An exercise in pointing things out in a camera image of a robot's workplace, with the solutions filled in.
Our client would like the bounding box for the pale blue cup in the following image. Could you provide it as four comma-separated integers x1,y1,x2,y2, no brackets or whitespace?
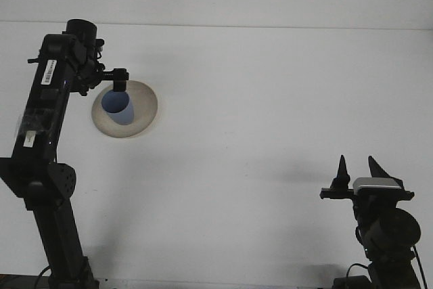
101,88,135,127

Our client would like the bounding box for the pale round plate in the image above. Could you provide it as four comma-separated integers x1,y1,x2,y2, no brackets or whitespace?
91,80,159,139

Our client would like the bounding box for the grey camera box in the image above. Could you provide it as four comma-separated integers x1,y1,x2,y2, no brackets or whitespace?
352,177,406,192

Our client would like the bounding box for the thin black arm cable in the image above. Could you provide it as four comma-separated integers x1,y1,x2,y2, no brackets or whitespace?
411,244,428,289
35,265,53,289
345,263,369,282

